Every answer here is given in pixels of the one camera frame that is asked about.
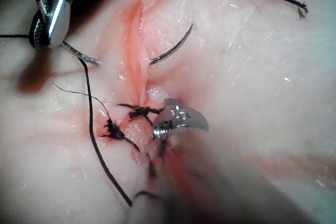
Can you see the left arm needle driver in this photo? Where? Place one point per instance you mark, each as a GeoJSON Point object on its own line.
{"type": "Point", "coordinates": [181, 119]}

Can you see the right arm needle driver jaw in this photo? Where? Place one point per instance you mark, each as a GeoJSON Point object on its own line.
{"type": "Point", "coordinates": [60, 24]}
{"type": "Point", "coordinates": [39, 32]}

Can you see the curved steel needle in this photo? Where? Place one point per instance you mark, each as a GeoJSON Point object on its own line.
{"type": "Point", "coordinates": [172, 50]}

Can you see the dark left arm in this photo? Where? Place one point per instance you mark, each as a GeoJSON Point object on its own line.
{"type": "Point", "coordinates": [215, 195]}

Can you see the black stitching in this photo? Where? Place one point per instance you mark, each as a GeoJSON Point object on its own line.
{"type": "Point", "coordinates": [115, 130]}

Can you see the tissue pad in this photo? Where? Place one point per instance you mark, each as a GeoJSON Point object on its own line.
{"type": "Point", "coordinates": [262, 77]}

